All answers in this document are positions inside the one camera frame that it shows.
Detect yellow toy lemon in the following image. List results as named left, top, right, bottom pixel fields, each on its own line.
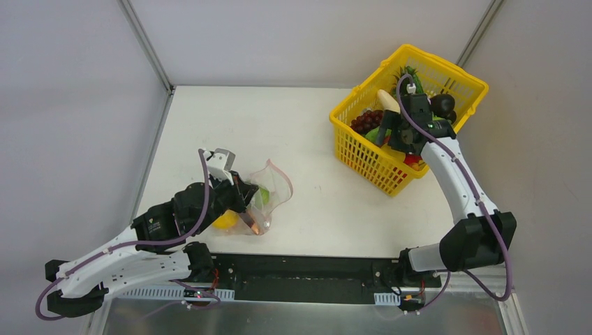
left=212, top=209, right=239, bottom=230

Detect pale green toy cabbage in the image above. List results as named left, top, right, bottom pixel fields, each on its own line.
left=253, top=186, right=270, bottom=209

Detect clear zip top bag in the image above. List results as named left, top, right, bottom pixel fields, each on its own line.
left=212, top=160, right=294, bottom=236

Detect toy steak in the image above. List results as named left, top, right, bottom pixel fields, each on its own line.
left=239, top=210, right=262, bottom=235

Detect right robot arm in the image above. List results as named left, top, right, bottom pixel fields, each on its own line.
left=376, top=89, right=517, bottom=286

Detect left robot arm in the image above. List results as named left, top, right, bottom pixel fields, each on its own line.
left=36, top=171, right=259, bottom=320

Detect red toy tomato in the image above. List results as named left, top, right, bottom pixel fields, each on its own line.
left=404, top=154, right=422, bottom=166

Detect yellow plastic basket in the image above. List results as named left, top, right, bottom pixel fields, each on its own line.
left=329, top=44, right=489, bottom=197

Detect small green toy vegetable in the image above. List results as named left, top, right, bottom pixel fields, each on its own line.
left=364, top=128, right=379, bottom=143

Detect toy purple grapes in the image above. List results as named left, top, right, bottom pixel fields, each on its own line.
left=350, top=109, right=383, bottom=135

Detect white toy radish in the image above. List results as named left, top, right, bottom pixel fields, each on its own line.
left=376, top=89, right=401, bottom=114

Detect toy eggplant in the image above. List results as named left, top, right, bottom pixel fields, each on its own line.
left=430, top=94, right=457, bottom=124

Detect toy pineapple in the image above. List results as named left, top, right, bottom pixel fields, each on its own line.
left=392, top=66, right=423, bottom=94

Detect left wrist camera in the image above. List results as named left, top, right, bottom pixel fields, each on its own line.
left=203, top=148, right=235, bottom=185

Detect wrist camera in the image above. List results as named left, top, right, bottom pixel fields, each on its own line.
left=406, top=83, right=420, bottom=95
left=203, top=148, right=235, bottom=185

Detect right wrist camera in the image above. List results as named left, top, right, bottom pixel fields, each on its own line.
left=406, top=83, right=420, bottom=95

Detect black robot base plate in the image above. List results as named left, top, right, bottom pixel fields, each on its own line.
left=168, top=242, right=443, bottom=306

